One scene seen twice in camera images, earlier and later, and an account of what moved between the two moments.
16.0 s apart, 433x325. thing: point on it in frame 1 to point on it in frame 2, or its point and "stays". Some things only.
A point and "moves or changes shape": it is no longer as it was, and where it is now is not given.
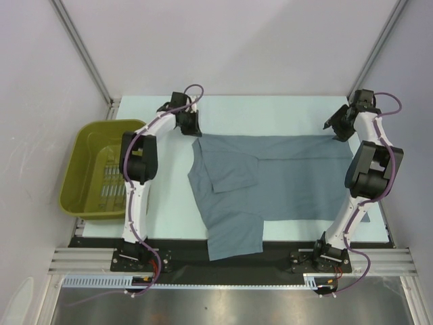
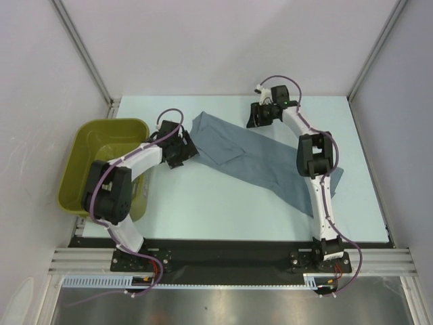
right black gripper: [342, 135] to [256, 111]
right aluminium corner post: [361, 74] stays
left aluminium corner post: [111, 103] stays
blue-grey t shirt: [239, 181] moves or changes shape
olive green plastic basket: [93, 187] stays
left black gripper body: [187, 126] to [180, 153]
